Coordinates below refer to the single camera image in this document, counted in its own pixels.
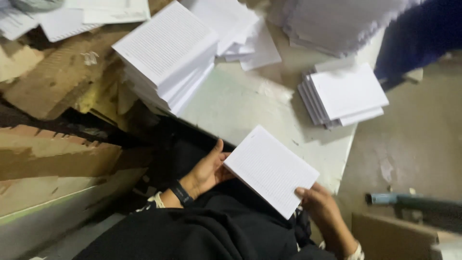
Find person's left hand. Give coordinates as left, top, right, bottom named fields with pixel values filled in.
left=179, top=139, right=236, bottom=200

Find person's right hand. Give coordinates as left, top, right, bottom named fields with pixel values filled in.
left=295, top=182, right=338, bottom=232

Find lined paper booklet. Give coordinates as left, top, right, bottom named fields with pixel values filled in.
left=223, top=124, right=320, bottom=220

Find black wristband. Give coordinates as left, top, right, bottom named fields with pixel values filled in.
left=169, top=181, right=195, bottom=208

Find person's black clothing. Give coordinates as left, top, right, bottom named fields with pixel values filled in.
left=72, top=119, right=336, bottom=260

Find brown cardboard box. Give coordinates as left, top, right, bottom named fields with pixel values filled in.
left=352, top=212, right=462, bottom=260

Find blue-grey metal tool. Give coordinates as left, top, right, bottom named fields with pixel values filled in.
left=365, top=192, right=462, bottom=232

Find small stack of white booklets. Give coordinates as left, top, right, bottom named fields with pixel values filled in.
left=297, top=62, right=390, bottom=130

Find tall stack of lined booklets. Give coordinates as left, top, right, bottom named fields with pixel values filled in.
left=111, top=0, right=220, bottom=117

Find loose white paper sheets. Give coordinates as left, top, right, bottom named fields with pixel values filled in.
left=180, top=0, right=282, bottom=72

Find brown cardboard pieces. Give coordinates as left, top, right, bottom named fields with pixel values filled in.
left=0, top=22, right=156, bottom=224

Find large heap of white paper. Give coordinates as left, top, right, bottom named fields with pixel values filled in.
left=267, top=0, right=423, bottom=59

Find heap of papers and cardboard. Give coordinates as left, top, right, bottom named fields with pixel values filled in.
left=0, top=0, right=151, bottom=43

